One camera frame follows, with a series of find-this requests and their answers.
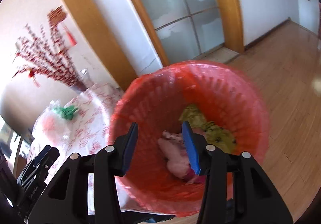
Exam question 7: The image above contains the clear bubble wrap sheet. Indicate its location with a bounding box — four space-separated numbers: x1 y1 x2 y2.
33 100 72 145

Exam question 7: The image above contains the light green paw-print bag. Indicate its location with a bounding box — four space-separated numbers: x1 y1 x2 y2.
179 104 236 153

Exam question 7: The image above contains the dark green plastic bag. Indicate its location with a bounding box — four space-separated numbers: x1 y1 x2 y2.
54 105 78 121

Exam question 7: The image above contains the red lined trash basket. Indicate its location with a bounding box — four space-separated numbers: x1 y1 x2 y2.
107 61 269 216

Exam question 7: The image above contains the flat screen television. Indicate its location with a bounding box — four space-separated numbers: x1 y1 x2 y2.
0 117 20 172

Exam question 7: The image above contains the cream plastic bag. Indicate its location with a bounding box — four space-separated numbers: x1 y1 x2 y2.
157 131 205 184

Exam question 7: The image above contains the floral pink white tablecloth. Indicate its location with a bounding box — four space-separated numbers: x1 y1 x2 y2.
24 83 176 217

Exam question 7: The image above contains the clear glass vase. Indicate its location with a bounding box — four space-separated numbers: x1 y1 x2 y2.
70 69 88 94

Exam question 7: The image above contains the red lantern ornament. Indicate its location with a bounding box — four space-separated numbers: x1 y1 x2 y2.
28 70 40 88

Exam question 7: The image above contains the red berry branch bouquet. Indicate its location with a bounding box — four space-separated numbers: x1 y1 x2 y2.
13 25 78 87

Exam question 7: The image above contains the hanging fu charm with tassel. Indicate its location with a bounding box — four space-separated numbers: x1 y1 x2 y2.
47 6 77 46

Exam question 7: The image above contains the wooden framed glass door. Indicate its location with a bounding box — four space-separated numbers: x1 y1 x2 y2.
131 0 244 66

